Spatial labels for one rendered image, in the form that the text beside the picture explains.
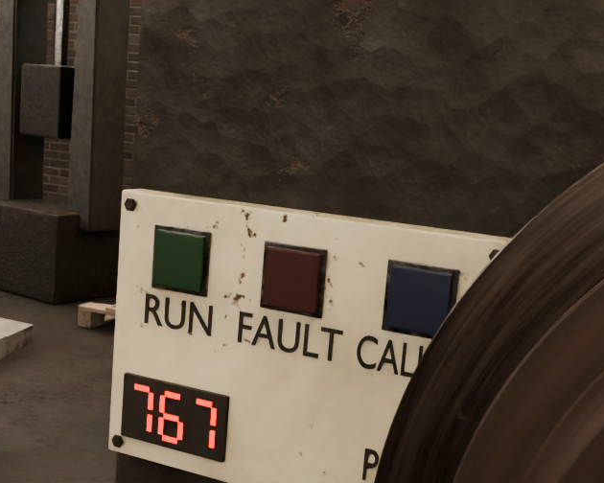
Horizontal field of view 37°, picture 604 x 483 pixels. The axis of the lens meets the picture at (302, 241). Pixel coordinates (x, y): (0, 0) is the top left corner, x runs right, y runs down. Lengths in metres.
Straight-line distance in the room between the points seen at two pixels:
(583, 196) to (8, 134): 5.94
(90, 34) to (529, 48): 5.20
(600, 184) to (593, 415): 0.09
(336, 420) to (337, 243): 0.11
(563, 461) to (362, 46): 0.29
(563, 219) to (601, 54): 0.17
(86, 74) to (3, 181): 1.04
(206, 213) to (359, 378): 0.14
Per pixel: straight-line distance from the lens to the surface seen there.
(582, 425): 0.35
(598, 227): 0.36
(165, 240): 0.59
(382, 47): 0.55
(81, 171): 5.70
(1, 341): 4.60
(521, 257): 0.37
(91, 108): 5.63
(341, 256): 0.54
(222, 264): 0.57
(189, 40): 0.61
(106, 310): 5.09
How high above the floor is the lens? 1.30
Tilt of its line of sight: 8 degrees down
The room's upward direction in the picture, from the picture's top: 5 degrees clockwise
